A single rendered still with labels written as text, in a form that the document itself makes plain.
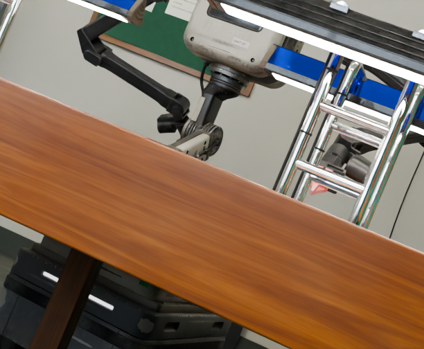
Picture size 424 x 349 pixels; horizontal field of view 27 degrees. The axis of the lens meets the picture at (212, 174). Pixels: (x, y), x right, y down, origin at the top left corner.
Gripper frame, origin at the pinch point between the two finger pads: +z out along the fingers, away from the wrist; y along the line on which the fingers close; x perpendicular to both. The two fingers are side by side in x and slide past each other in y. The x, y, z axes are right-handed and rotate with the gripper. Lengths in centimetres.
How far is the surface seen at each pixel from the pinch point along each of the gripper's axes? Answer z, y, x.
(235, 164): -153, -71, 124
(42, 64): -153, -185, 114
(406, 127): 9.2, 17.4, -33.1
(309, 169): 39, 6, -35
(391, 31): 35, 12, -66
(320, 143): 16.1, 2.0, -25.5
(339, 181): 39, 12, -35
